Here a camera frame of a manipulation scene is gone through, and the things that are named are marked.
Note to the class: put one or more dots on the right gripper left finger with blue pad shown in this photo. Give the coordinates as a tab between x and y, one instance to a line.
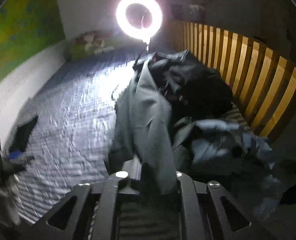
89	209

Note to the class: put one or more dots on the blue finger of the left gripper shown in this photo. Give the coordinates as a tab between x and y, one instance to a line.
15	154

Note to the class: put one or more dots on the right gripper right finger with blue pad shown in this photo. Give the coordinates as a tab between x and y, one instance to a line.
209	211

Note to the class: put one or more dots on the dark grey jacket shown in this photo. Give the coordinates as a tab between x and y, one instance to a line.
164	89

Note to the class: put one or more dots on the folded black garment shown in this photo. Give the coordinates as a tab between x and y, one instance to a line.
22	135

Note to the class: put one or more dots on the blue-grey crumpled garment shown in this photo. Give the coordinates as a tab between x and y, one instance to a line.
225	151

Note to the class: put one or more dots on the blue striped bed sheet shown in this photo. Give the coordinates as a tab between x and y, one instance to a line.
74	131

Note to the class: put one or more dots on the green folded blanket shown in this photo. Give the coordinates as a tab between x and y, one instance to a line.
81	51

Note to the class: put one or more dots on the red white folded blanket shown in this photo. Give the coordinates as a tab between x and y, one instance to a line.
92	38

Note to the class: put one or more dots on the wooden slatted bed rail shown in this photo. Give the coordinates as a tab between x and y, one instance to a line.
263	82

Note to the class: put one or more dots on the green map wall poster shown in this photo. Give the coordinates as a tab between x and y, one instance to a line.
26	28

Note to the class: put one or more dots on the white ring light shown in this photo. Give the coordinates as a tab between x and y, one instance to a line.
144	34

